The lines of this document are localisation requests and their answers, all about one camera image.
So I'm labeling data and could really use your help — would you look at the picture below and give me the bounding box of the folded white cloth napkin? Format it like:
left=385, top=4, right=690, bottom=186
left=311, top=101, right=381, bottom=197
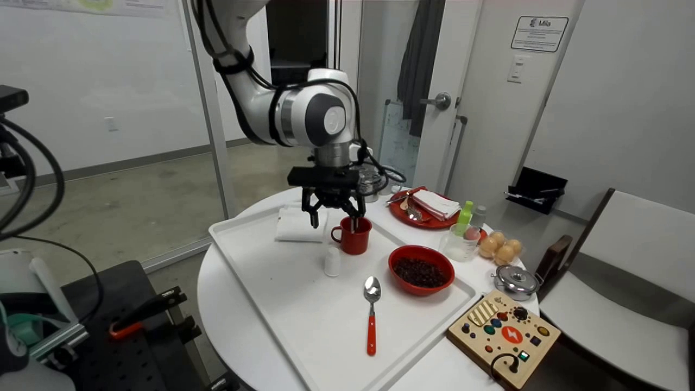
left=275, top=207, right=325, bottom=244

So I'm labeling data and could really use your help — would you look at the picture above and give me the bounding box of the red plate with items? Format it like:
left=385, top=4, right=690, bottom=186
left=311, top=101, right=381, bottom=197
left=388, top=188, right=461, bottom=231

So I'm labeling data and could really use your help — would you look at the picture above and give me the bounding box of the bread rolls pile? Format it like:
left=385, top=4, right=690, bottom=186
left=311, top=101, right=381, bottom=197
left=477, top=233, right=523, bottom=266

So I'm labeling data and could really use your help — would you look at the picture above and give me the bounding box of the small white seasoning bottle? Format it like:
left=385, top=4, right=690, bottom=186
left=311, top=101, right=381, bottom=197
left=322, top=245, right=340, bottom=278

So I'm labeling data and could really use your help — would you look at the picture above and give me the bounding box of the black cable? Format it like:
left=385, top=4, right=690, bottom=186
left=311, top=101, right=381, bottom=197
left=0, top=117, right=106, bottom=323

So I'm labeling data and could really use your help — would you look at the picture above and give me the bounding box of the white chair with dark frame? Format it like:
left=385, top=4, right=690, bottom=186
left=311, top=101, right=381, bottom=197
left=541, top=190, right=695, bottom=391

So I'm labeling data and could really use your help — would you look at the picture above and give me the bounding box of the clear plastic cup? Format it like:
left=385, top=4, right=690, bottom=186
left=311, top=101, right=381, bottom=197
left=444, top=233, right=473, bottom=263

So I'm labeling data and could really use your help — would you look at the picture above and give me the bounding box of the green squeeze bottle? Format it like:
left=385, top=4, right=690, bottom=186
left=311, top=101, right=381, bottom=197
left=453, top=200, right=476, bottom=238

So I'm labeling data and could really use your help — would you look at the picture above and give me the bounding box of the wall notice sign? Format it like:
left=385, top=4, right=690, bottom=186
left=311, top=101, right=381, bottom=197
left=511, top=15, right=570, bottom=53

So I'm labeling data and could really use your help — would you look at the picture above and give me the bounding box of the wooden busy board toy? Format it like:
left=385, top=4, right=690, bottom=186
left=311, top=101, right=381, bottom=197
left=445, top=291, right=560, bottom=391

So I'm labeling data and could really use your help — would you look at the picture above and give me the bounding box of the red bowl with beans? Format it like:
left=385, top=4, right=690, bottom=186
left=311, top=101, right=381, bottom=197
left=387, top=245, right=457, bottom=299

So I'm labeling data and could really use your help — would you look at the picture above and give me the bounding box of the red enamel cup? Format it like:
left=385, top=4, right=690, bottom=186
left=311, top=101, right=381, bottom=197
left=330, top=217, right=371, bottom=257

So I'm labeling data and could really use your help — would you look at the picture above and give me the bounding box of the black box on floor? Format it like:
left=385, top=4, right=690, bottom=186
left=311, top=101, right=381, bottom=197
left=508, top=167, right=567, bottom=215

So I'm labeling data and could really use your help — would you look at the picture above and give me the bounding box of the small metal lidded pot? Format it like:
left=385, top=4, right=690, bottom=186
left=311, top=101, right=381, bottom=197
left=492, top=266, right=539, bottom=303

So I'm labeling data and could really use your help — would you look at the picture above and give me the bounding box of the black clamp with orange handle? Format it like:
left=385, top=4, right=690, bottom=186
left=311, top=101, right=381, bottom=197
left=108, top=287, right=187, bottom=341

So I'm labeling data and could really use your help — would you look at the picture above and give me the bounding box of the stainless steel canister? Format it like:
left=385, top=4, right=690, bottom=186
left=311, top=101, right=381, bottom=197
left=358, top=166, right=383, bottom=197

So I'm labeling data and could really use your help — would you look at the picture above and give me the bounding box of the white plastic serving tray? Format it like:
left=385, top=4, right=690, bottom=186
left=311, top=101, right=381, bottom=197
left=208, top=200, right=476, bottom=391

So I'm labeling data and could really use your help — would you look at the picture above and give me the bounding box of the small whiteboard leaning on door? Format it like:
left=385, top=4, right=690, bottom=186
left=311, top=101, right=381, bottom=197
left=377, top=101, right=419, bottom=186

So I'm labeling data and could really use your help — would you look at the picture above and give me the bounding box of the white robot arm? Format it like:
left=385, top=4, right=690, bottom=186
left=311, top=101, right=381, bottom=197
left=192, top=0, right=368, bottom=229

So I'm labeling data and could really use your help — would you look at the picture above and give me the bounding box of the black perforated work table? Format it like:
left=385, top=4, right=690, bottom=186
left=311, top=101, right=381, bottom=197
left=62, top=262, right=206, bottom=391

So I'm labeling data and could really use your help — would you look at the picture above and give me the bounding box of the silver door handle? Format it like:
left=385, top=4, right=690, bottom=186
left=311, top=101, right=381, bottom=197
left=422, top=94, right=452, bottom=111

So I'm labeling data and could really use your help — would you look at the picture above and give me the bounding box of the dark jacket on door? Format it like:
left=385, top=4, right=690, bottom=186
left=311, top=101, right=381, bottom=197
left=397, top=0, right=445, bottom=137

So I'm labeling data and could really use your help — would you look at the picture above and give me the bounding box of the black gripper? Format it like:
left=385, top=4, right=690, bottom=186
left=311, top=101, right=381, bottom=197
left=286, top=167, right=364, bottom=229

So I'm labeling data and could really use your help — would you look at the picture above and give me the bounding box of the spoon with red handle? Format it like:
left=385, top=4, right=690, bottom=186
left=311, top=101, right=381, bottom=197
left=363, top=276, right=383, bottom=356

